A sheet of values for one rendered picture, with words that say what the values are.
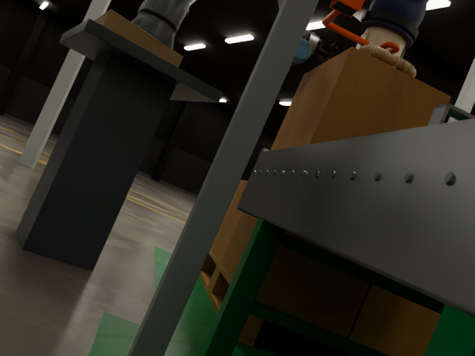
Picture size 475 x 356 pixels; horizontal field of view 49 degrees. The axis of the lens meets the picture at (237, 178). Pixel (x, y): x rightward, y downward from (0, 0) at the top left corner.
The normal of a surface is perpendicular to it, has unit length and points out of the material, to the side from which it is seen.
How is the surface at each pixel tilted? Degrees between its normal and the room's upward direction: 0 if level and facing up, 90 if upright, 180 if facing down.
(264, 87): 90
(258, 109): 90
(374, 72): 91
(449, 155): 90
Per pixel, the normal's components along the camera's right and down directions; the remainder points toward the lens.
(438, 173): -0.90, -0.40
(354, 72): 0.15, 0.04
